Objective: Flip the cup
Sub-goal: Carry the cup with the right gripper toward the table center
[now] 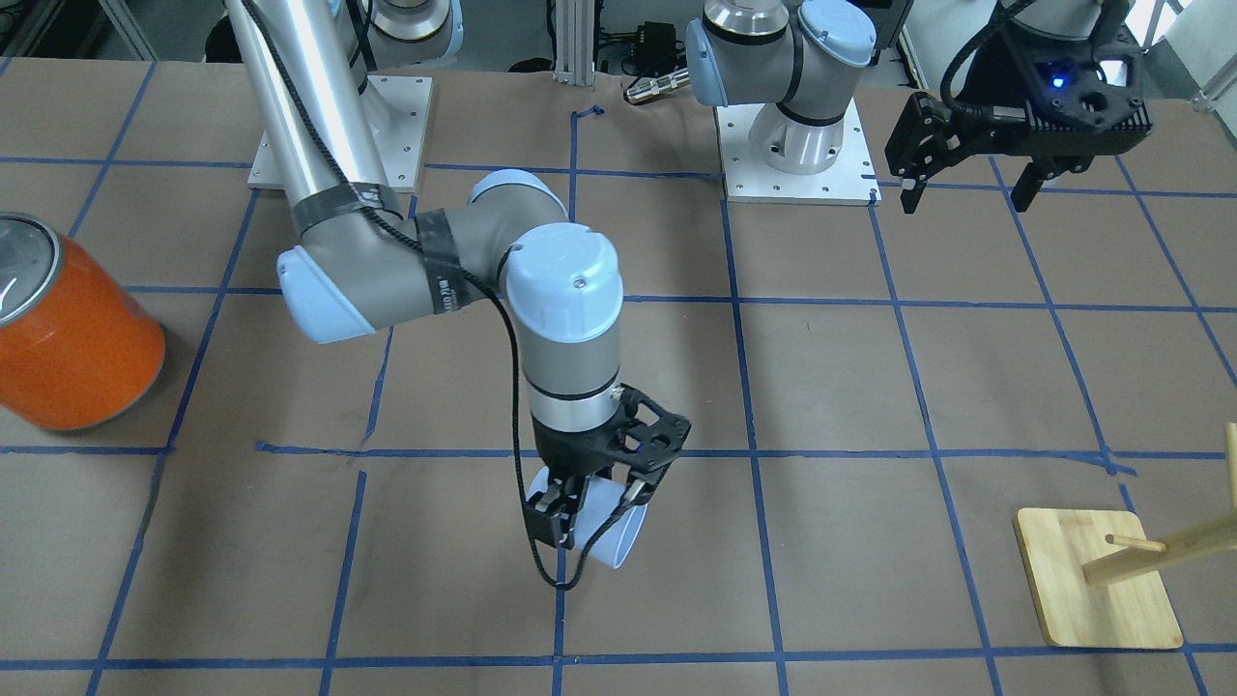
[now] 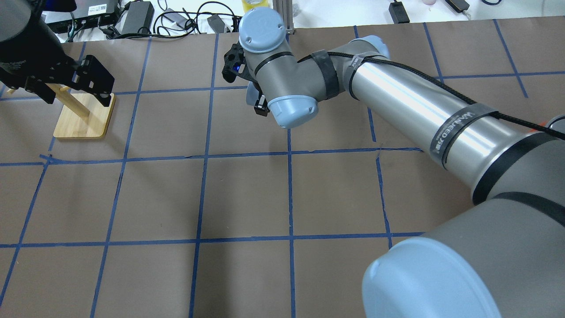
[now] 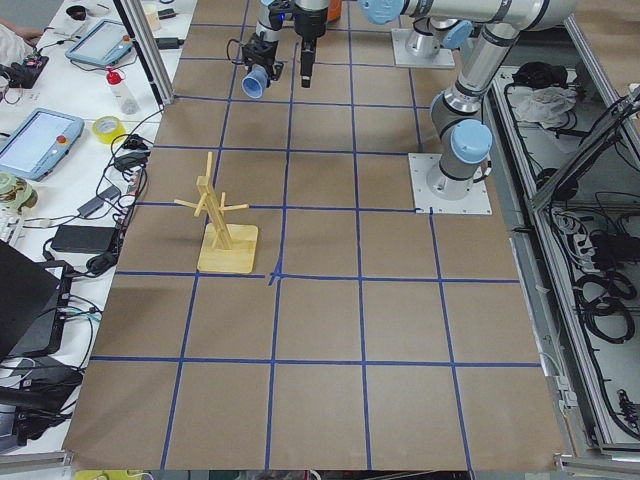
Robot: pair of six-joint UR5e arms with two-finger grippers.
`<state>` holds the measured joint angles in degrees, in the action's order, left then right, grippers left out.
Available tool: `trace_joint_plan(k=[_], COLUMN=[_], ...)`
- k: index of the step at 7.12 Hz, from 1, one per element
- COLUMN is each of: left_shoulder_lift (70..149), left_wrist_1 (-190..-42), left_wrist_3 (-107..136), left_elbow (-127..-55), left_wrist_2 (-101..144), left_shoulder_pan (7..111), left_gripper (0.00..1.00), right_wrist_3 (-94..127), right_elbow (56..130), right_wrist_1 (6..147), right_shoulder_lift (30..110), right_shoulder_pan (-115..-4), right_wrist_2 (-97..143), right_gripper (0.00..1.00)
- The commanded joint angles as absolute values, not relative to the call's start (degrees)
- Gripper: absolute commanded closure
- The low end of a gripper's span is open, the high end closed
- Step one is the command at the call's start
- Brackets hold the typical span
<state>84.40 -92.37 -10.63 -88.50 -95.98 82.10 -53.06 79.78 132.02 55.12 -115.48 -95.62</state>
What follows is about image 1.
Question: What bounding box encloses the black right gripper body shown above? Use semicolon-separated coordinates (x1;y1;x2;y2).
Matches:
534;384;691;485

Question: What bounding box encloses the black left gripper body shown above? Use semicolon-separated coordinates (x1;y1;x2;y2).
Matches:
956;25;1154;156

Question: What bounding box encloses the light blue plastic cup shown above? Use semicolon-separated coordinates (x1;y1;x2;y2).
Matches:
527;466;647;567

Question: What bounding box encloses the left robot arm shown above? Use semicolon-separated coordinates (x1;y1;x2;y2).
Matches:
685;1;1154;215

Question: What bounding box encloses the wooden cup rack stand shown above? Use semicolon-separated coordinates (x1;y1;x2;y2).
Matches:
1013;422;1237;649

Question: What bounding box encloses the silver metal connector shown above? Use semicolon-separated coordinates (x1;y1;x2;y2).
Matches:
623;68;691;106

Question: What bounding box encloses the orange cylindrical can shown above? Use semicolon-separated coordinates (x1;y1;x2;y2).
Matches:
1;211;166;431

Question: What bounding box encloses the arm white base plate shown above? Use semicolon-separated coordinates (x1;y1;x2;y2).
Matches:
714;99;882;206
247;73;433;202

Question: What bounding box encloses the aluminium frame post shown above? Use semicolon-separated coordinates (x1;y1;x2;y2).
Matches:
550;0;600;88

